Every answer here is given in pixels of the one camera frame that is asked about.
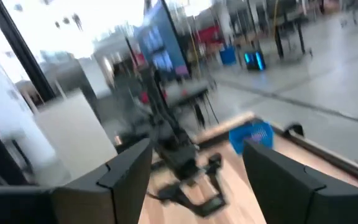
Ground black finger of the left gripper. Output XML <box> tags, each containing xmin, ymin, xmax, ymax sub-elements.
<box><xmin>205</xmin><ymin>152</ymin><xmax>227</xmax><ymax>203</ymax></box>
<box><xmin>147</xmin><ymin>183</ymin><xmax>228</xmax><ymax>218</ymax></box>

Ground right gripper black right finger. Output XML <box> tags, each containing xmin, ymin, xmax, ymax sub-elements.
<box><xmin>242</xmin><ymin>139</ymin><xmax>358</xmax><ymax>224</ymax></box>

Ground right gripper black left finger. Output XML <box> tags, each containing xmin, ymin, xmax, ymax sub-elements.
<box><xmin>0</xmin><ymin>138</ymin><xmax>154</xmax><ymax>224</ymax></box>

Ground blue plastic basket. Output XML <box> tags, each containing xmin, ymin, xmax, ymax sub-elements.
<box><xmin>228</xmin><ymin>120</ymin><xmax>275</xmax><ymax>156</ymax></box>

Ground white cylindrical lampshade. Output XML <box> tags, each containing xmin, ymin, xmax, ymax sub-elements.
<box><xmin>34</xmin><ymin>88</ymin><xmax>119</xmax><ymax>187</ymax></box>

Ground blue bin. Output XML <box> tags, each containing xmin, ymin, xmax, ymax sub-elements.
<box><xmin>219</xmin><ymin>45</ymin><xmax>237</xmax><ymax>66</ymax></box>

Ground black box cyan lights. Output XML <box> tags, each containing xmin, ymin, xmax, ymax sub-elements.
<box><xmin>244</xmin><ymin>50</ymin><xmax>266</xmax><ymax>71</ymax></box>

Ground blue screen monitor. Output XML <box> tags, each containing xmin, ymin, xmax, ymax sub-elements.
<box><xmin>135</xmin><ymin>0</ymin><xmax>192</xmax><ymax>82</ymax></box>

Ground black desk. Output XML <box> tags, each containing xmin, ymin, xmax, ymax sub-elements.
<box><xmin>272</xmin><ymin>0</ymin><xmax>313</xmax><ymax>60</ymax></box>

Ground black metal post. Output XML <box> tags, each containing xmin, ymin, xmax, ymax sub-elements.
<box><xmin>0</xmin><ymin>0</ymin><xmax>57</xmax><ymax>102</ymax></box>

